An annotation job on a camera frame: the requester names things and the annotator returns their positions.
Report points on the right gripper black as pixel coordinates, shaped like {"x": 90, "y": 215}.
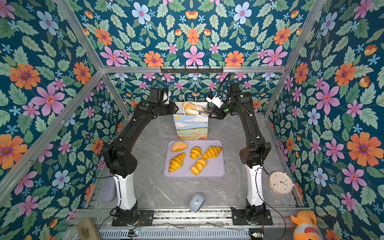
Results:
{"x": 219, "y": 116}

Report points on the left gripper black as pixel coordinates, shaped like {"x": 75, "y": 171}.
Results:
{"x": 172, "y": 108}

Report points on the cream and steel tongs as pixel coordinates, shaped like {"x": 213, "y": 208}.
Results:
{"x": 200, "y": 112}

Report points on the sugared oval bread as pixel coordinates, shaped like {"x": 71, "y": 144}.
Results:
{"x": 179, "y": 146}
{"x": 190, "y": 108}

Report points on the landscape print paper bag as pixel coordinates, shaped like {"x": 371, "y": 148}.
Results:
{"x": 191, "y": 127}

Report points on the twisted bread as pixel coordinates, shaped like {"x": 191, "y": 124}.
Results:
{"x": 197, "y": 168}

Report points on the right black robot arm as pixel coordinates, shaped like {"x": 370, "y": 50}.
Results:
{"x": 257, "y": 148}

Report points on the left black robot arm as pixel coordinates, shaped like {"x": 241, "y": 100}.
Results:
{"x": 118, "y": 155}

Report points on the small round bread roll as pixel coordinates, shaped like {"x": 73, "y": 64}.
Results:
{"x": 195, "y": 152}

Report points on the croissant upper right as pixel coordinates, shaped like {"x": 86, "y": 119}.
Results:
{"x": 212, "y": 152}

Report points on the croissant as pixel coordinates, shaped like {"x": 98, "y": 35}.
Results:
{"x": 176, "y": 162}
{"x": 212, "y": 152}

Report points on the lilac plastic tray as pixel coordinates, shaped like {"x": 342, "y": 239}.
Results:
{"x": 215, "y": 167}

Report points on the croissant lower left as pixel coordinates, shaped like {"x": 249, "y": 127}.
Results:
{"x": 176, "y": 162}

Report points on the grey computer mouse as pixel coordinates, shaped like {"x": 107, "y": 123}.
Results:
{"x": 196, "y": 202}

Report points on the round cream clock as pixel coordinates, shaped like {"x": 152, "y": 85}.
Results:
{"x": 280, "y": 183}

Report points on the purple cloth pad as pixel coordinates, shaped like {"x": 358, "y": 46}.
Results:
{"x": 109, "y": 190}

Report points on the wooden brush block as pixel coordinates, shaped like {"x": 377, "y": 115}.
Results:
{"x": 87, "y": 230}

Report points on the orange plush toy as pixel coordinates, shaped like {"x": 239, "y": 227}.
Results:
{"x": 306, "y": 228}

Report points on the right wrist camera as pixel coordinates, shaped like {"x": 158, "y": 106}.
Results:
{"x": 215, "y": 99}

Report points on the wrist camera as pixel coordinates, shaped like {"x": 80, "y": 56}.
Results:
{"x": 159, "y": 96}
{"x": 215, "y": 99}

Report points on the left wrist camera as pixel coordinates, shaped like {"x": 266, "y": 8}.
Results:
{"x": 159, "y": 96}

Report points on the black hook rail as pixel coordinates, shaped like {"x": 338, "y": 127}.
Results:
{"x": 191, "y": 70}

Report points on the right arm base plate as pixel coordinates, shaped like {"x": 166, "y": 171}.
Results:
{"x": 248, "y": 217}

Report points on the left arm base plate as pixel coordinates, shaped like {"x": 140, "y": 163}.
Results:
{"x": 123, "y": 218}

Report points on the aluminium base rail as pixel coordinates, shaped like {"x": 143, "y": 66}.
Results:
{"x": 221, "y": 216}

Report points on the aluminium frame post left rear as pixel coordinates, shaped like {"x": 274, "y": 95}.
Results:
{"x": 78, "y": 30}

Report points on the aluminium frame post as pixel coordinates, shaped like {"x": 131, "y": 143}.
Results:
{"x": 78, "y": 30}
{"x": 314, "y": 13}

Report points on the aluminium frame post right rear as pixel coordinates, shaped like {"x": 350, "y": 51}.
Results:
{"x": 314, "y": 13}

